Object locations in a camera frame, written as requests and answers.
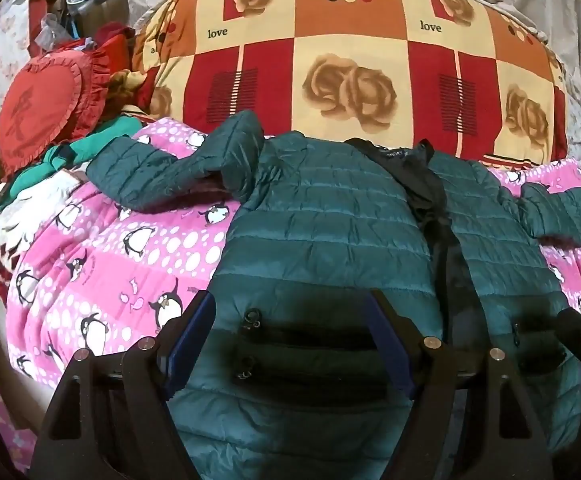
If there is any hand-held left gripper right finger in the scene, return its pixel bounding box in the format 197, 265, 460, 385
365, 289, 553, 480

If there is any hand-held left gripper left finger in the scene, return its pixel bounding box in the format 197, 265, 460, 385
29, 291, 216, 480

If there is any teal quilted puffer jacket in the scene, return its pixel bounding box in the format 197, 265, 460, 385
86, 110, 581, 480

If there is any pink penguin print blanket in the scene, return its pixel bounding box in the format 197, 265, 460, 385
0, 117, 581, 381

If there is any white red printed cloth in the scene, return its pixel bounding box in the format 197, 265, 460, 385
0, 170, 91, 286

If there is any green cloth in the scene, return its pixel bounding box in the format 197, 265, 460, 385
9, 115, 144, 198

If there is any brown plush toy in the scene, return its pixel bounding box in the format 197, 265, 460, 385
106, 69, 147, 106

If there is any red ruffled heart cushion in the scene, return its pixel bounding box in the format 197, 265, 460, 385
0, 50, 114, 181

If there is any red orange rose checked quilt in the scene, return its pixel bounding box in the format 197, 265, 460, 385
131, 0, 571, 166

